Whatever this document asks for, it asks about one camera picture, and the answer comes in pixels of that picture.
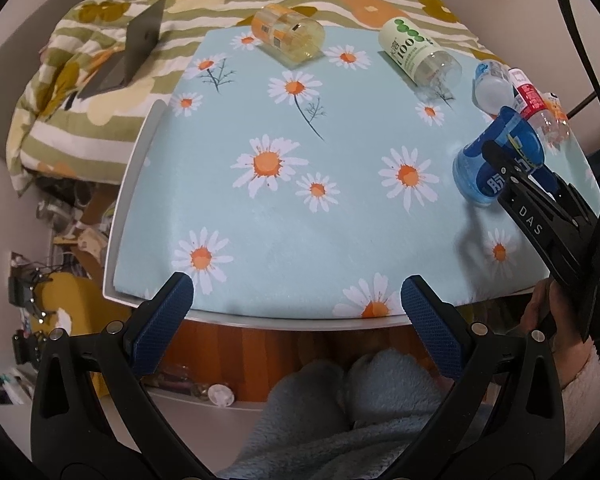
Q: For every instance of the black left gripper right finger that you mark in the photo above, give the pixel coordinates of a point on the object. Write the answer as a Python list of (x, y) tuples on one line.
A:
[(503, 416)]

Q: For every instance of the yellow orange cut bottle cup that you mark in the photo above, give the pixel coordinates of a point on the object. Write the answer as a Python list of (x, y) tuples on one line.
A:
[(288, 34)]

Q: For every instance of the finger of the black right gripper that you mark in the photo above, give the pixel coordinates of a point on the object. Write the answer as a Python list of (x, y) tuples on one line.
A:
[(500, 164), (547, 181)]

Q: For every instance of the white blue-label cut bottle cup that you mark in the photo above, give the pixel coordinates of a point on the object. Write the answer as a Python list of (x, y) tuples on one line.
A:
[(492, 88)]

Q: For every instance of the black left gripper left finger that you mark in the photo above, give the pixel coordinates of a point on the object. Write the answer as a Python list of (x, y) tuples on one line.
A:
[(92, 418)]

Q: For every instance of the dark grey laptop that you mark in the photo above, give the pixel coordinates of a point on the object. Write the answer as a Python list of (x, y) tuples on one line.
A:
[(142, 36)]

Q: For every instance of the daisy print light-blue tablecloth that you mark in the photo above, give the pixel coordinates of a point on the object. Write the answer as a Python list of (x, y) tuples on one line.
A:
[(352, 74)]

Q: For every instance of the red label clear bottle cup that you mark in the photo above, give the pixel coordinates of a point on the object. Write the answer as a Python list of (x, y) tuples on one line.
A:
[(530, 105)]

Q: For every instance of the grey fleece trouser legs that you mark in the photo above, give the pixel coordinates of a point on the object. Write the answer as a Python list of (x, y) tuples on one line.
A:
[(324, 422)]

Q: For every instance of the person right hand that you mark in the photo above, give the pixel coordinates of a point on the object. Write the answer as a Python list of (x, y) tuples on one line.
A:
[(570, 351)]

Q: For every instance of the green striped floral quilt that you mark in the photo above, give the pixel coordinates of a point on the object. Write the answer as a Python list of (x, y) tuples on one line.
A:
[(55, 134)]

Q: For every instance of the cream green-dot cut bottle cup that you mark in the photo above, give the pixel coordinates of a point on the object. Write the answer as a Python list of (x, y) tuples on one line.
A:
[(420, 57)]

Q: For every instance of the blue cut bottle cup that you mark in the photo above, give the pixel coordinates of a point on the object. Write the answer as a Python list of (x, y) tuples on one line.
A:
[(480, 169)]

